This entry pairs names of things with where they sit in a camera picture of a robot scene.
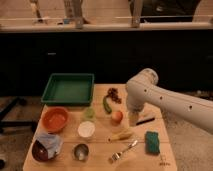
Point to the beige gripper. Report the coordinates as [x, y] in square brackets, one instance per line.
[134, 117]

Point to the red yellow apple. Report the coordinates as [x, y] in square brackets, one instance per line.
[117, 116]

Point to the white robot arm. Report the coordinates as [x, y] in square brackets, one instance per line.
[142, 88]

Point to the green plastic cup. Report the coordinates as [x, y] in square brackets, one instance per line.
[89, 114]

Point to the white plastic cup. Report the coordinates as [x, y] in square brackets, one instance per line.
[86, 129]

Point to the small metal cup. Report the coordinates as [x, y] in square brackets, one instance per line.
[81, 152]

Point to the yellow banana toy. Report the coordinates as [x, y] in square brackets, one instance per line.
[120, 136]

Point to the green chili pepper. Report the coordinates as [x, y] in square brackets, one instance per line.
[106, 105]

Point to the dark red grape bunch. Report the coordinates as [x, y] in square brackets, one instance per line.
[113, 95]

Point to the green sponge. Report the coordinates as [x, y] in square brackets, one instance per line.
[152, 143]

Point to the green plastic tray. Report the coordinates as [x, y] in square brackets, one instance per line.
[69, 89]

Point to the orange plastic bowl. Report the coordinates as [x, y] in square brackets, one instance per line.
[55, 119]

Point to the black office chair base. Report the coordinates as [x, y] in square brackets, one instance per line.
[9, 115]

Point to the dark red bowl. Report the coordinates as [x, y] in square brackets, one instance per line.
[39, 152]

